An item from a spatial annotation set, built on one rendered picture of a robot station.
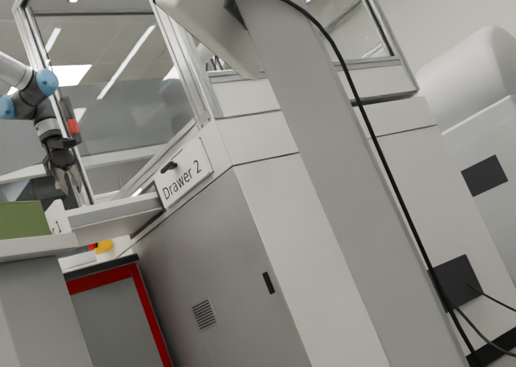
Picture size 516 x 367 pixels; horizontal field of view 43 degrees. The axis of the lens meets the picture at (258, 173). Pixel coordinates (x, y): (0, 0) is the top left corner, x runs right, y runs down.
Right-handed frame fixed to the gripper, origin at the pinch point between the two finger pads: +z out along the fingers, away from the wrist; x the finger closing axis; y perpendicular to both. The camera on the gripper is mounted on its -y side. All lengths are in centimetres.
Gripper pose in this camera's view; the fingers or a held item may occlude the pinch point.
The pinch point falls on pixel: (73, 189)
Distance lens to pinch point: 215.1
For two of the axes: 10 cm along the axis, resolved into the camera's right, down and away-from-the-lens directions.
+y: -5.3, 3.9, 7.5
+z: 3.9, 9.0, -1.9
